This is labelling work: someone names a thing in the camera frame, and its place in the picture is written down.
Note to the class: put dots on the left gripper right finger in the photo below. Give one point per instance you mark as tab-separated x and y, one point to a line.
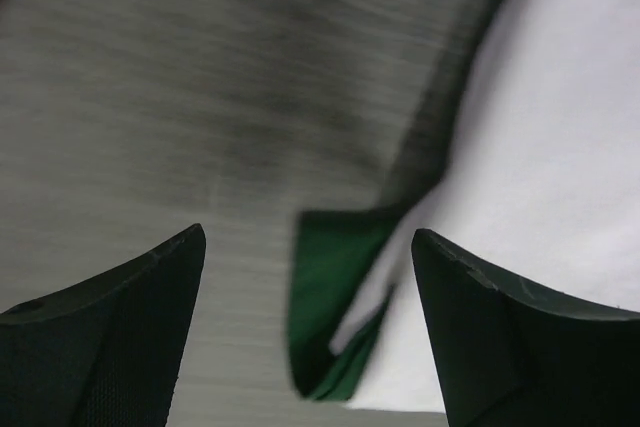
511	352

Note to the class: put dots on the white green printed t-shirt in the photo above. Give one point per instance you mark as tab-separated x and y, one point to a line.
526	155

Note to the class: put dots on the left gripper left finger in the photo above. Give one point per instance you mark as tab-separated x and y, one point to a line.
106	351

